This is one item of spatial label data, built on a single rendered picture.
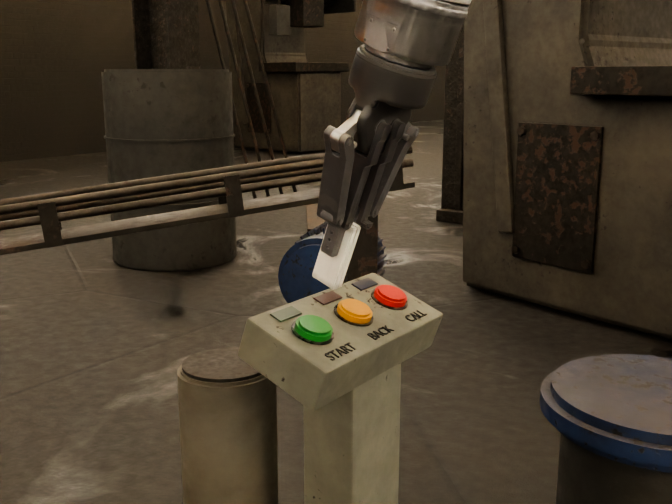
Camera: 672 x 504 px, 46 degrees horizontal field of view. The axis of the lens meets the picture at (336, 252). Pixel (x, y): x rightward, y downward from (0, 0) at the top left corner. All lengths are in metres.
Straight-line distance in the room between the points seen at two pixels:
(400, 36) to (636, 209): 2.11
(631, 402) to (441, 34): 0.64
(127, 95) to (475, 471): 2.31
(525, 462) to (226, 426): 1.07
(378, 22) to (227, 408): 0.48
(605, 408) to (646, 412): 0.05
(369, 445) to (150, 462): 1.05
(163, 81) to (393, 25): 2.81
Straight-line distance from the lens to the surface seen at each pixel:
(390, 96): 0.69
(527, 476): 1.84
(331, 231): 0.76
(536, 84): 2.92
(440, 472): 1.82
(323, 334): 0.81
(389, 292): 0.93
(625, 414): 1.11
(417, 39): 0.68
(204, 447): 0.96
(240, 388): 0.93
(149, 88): 3.47
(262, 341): 0.81
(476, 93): 3.09
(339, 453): 0.89
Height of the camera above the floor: 0.87
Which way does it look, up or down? 13 degrees down
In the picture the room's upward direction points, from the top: straight up
